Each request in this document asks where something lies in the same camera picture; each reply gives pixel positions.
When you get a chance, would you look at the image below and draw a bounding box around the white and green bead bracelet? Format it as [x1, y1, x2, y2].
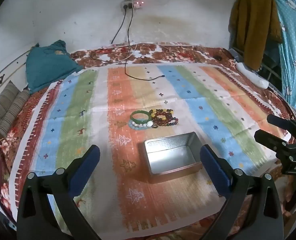
[135, 120, 159, 128]

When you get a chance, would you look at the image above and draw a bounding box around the green jade bangle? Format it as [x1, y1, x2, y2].
[130, 110, 152, 125]

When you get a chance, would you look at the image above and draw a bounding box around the mustard yellow jacket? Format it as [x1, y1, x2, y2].
[228, 0, 283, 72]

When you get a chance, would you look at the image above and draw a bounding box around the teal pillow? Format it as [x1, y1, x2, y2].
[25, 39, 85, 94]

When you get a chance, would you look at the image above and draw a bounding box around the black charging cable with connector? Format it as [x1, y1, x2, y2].
[125, 8, 166, 81]

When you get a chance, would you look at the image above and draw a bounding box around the thin white cable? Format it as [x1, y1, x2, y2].
[93, 43, 196, 63]

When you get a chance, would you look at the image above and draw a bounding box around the turquoise printed cloth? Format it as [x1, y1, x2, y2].
[260, 0, 296, 108]

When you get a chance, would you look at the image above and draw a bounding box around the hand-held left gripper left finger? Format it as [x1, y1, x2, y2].
[17, 144, 101, 240]

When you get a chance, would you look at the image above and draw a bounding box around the white power strip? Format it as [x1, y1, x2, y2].
[236, 62, 270, 89]

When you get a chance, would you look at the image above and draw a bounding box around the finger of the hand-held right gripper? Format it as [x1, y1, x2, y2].
[254, 129, 289, 158]
[266, 114, 296, 144]

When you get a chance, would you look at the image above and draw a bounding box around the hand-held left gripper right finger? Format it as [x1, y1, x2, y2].
[200, 144, 284, 240]

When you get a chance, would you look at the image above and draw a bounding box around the rectangular metal tin box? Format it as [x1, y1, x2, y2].
[137, 131, 203, 183]

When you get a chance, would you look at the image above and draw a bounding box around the dark red bead bracelet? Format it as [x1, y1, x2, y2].
[149, 108, 175, 120]
[153, 116, 179, 128]

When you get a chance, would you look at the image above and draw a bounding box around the black power cable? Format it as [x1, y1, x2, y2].
[110, 8, 127, 45]

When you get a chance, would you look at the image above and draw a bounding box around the light blue bead bracelet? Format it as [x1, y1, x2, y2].
[127, 120, 151, 131]

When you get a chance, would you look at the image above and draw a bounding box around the striped pastel printed cloth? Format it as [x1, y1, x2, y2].
[12, 64, 292, 233]

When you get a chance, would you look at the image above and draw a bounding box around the brown striped folded cushion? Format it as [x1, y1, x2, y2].
[0, 80, 30, 141]

